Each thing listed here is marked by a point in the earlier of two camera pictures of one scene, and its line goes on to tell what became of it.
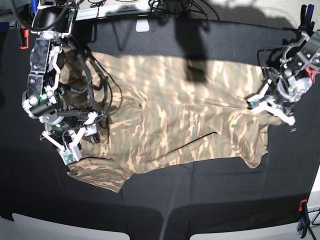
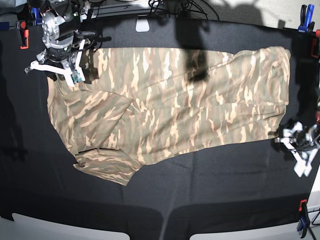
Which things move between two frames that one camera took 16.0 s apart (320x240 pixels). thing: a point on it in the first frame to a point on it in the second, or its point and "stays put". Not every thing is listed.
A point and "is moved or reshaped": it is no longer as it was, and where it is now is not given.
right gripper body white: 261,103 to 302,147
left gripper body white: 70,152 to 67,72
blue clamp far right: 306,25 stays put
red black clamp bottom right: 304,222 stays put
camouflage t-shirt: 163,112 is moved or reshaped
